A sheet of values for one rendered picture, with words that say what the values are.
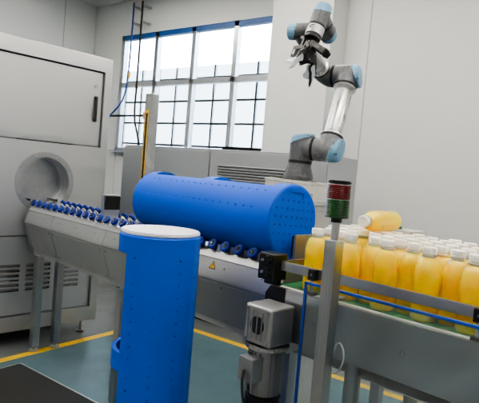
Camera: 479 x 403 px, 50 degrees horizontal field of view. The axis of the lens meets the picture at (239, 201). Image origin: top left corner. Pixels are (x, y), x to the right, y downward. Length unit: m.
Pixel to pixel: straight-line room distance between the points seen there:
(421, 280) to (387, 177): 3.41
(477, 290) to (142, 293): 1.00
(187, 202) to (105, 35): 5.58
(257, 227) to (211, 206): 0.26
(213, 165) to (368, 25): 2.03
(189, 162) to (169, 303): 2.76
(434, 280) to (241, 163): 2.78
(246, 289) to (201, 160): 2.50
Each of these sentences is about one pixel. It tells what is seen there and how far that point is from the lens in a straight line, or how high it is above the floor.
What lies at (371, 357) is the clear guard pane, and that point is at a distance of 1.49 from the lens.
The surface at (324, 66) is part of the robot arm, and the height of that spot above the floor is 1.82.
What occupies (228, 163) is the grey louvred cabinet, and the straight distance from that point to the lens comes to 4.13.
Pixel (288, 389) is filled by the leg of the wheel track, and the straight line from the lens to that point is 2.14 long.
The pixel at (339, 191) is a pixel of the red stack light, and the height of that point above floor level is 1.23.
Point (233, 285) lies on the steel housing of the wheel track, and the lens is 1.97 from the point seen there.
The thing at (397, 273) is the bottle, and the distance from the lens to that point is 1.54.
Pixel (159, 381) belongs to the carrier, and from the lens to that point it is 1.83.
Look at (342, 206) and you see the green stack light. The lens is 1.36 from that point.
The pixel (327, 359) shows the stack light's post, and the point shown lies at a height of 0.78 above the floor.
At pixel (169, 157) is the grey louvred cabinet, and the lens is 4.57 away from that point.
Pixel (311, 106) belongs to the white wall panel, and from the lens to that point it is 4.89.
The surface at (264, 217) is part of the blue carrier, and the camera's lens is 1.84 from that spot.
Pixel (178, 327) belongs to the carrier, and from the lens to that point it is 1.79.
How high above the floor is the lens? 1.25
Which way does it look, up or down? 3 degrees down
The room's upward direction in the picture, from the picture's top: 5 degrees clockwise
